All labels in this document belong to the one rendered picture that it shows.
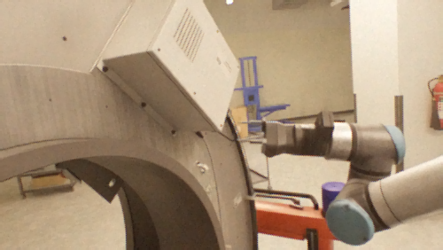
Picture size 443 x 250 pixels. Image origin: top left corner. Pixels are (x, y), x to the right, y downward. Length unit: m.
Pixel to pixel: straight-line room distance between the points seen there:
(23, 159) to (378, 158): 0.65
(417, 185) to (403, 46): 2.73
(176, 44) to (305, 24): 10.06
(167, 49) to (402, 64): 2.91
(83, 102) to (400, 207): 0.56
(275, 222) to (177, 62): 1.14
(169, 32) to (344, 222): 0.47
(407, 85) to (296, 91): 7.17
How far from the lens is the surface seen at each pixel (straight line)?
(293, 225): 1.49
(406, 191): 0.60
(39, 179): 5.91
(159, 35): 0.48
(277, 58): 10.00
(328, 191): 1.37
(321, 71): 10.63
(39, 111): 0.48
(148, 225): 1.12
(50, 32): 0.51
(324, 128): 0.63
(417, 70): 3.37
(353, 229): 0.63
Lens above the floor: 1.62
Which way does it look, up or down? 9 degrees down
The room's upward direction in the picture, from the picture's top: 6 degrees counter-clockwise
